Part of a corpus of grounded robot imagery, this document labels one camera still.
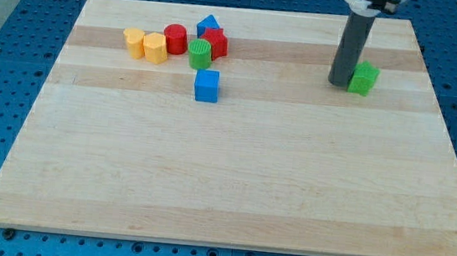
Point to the blue cube block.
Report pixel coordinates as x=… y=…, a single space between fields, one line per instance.
x=206 y=86

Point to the red star block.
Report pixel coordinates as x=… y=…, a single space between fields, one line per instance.
x=218 y=41

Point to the green star block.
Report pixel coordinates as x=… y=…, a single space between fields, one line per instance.
x=364 y=78

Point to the green cylinder block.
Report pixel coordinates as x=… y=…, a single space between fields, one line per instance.
x=199 y=54

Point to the red cylinder block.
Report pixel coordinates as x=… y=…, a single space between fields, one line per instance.
x=176 y=39

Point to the blue triangle block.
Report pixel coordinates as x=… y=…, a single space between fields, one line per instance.
x=208 y=22

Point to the yellow hexagon block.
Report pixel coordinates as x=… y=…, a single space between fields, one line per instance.
x=155 y=48

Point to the wooden board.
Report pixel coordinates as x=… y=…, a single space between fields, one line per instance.
x=284 y=162

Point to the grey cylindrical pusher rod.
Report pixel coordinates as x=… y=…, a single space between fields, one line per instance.
x=349 y=49

